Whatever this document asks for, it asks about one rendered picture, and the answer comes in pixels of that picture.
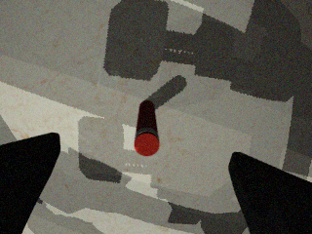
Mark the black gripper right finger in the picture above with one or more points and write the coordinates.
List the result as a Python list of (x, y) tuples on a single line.
[(272, 200)]

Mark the red peg with white band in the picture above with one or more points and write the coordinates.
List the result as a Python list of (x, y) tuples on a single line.
[(147, 141)]

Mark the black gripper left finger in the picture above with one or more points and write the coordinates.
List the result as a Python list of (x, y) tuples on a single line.
[(25, 167)]

